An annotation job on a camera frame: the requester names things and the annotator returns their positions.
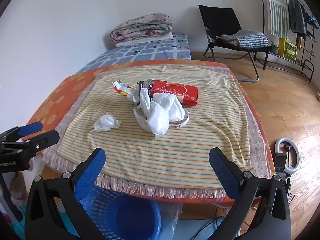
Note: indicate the checked seat cushion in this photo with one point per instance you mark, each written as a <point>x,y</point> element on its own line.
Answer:
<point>250,40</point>

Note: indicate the teal cloth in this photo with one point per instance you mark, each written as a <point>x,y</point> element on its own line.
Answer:
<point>17,227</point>

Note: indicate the white tissue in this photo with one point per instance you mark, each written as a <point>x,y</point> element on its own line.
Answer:
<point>106,122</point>

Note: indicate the folded floral quilt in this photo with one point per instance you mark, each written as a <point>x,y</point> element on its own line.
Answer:
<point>142,27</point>

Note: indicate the yellow striped towel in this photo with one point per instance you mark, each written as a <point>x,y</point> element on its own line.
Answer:
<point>150,155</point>

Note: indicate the pink fringed cloth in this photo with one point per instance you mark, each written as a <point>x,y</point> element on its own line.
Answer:
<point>257,145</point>

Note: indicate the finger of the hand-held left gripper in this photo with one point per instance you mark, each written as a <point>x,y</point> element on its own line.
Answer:
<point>47,140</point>
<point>30,128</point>

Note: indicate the dark hanging jacket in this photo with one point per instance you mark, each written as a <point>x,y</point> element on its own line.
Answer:
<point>296,17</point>

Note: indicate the beige cloth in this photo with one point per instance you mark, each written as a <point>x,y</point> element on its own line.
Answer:
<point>18,185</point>

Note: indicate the blue checked bedsheet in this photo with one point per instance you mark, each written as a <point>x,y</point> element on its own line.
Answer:
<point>140,52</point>

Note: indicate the light blue floor mat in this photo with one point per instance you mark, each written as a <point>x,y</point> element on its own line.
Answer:
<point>185,230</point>

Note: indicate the dark blue hanging garment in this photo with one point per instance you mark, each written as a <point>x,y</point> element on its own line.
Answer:
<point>312,17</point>

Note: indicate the black metal clothes rack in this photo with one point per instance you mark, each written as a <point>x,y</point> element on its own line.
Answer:
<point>306,67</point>

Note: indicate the blue plastic basket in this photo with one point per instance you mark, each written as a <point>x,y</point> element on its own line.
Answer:
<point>135,217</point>

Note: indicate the red cardboard box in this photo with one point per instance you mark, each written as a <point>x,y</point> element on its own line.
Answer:
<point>180,91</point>

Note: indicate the colourful striped wrapper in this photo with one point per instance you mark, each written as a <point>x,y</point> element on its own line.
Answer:
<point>120,86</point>

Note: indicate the black folding chair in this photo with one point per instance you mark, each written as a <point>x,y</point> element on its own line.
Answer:
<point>220,17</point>

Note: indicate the white plastic bag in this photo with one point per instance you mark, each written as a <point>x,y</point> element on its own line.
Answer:
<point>157,117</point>

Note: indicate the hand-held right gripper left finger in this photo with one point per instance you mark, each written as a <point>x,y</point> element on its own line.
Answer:
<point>90,172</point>

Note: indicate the green striped hanging towel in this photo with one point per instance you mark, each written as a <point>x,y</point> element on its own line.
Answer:
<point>277,12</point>

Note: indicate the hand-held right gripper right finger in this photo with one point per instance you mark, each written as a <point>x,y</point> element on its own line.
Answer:
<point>222,170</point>

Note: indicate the black phone mount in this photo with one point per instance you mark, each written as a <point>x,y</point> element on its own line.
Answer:
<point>280,162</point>

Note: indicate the clear plastic bag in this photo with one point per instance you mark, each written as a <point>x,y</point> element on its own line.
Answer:
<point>170,215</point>

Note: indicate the yellow box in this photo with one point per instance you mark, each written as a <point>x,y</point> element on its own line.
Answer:
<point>287,50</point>

